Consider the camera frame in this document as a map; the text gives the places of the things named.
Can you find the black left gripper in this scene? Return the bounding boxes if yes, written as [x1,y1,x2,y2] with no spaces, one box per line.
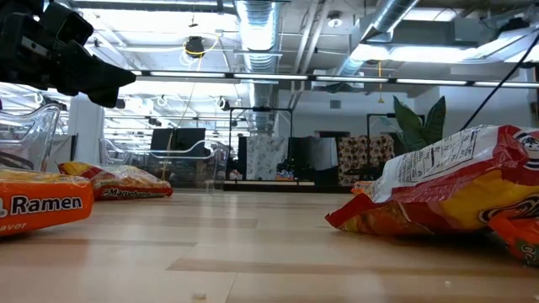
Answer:
[0,0,137,109]

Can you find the red Maruchan noodle packet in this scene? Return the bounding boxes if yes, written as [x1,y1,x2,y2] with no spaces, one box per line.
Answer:
[57,162,174,201]

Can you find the orange Ramen noodle packet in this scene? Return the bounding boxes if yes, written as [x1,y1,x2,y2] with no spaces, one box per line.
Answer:
[0,167,94,237]

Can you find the red yellow noodle packet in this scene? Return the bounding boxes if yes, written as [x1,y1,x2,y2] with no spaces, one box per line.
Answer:
[324,124,539,236]

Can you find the white column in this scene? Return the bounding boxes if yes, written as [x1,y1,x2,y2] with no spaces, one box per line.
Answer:
[67,93,105,169]

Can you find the grey partition panel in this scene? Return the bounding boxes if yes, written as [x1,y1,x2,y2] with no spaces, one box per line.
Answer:
[44,133,79,173]

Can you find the clear plastic bin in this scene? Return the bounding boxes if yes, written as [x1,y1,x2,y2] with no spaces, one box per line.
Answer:
[99,137,231,189]
[0,103,62,173]

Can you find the black computer monitor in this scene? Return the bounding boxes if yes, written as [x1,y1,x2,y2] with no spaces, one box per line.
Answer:
[150,127,207,158]

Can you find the white patterned cloth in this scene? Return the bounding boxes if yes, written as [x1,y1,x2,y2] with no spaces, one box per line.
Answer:
[246,134,290,181]

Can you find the dark hanging cloth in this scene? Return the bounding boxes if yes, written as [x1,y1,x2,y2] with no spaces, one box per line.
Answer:
[289,136,339,183]

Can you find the long ceiling light strip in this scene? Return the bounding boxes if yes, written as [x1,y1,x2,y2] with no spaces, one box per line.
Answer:
[130,69,539,89]

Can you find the brown patterned cloth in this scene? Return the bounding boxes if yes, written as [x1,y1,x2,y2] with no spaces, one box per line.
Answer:
[336,134,396,187]

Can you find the green leafy plant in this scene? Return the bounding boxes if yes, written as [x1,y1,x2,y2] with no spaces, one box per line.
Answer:
[392,94,447,153]

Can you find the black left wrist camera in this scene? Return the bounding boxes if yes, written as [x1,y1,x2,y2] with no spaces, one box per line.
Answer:
[40,2,94,46]

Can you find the black ceiling device yellow cable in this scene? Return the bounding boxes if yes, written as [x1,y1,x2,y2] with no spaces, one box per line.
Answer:
[184,35,206,59]

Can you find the silver ribbed air duct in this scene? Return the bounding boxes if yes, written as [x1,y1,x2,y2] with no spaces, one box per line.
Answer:
[233,0,282,132]

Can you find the thin black metal frame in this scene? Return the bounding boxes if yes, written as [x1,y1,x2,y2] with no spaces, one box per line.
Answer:
[366,112,399,140]

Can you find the silver slanted air duct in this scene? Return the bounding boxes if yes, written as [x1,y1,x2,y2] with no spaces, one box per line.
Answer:
[336,0,420,77]

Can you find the black hanging cable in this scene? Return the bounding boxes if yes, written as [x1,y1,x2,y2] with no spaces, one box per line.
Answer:
[460,32,539,131]

